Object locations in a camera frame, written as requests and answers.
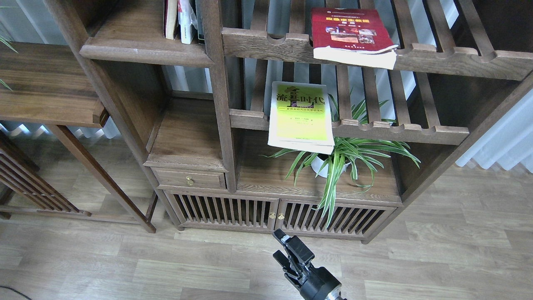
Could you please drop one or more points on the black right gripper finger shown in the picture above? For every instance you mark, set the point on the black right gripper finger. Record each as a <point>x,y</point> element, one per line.
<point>296,248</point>
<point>294,272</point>

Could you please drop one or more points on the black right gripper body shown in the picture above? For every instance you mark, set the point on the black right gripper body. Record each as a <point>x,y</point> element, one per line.
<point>319,284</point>

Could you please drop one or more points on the brass cabinet door knobs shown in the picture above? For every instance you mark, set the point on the brass cabinet door knobs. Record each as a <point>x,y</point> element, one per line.
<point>279,216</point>

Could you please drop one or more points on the brass drawer knob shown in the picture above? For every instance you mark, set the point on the brass drawer knob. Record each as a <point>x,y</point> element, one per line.
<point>189,180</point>

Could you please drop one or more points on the dark wooden bookshelf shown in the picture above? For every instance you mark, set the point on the dark wooden bookshelf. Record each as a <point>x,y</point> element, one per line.
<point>201,110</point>

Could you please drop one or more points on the yellow-green paperback book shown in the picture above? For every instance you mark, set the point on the yellow-green paperback book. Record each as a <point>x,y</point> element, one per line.
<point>300,117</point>

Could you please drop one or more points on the red paperback book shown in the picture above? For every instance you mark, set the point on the red paperback book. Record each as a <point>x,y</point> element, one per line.
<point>352,36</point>

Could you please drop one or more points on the dark upright book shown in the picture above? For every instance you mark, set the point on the dark upright book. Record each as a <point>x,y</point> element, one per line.
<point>200,30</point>

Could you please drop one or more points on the white curtain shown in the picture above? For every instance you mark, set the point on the white curtain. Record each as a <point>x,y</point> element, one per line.
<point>508,143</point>

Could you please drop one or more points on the white plastic-wrapped upright book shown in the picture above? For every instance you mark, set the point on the white plastic-wrapped upright book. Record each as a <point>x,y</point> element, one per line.
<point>187,21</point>

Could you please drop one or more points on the tan upright book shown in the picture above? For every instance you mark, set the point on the tan upright book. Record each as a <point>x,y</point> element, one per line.
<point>170,18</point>

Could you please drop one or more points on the wooden side table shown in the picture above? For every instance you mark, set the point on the wooden side table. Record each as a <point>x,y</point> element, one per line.
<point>47,86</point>

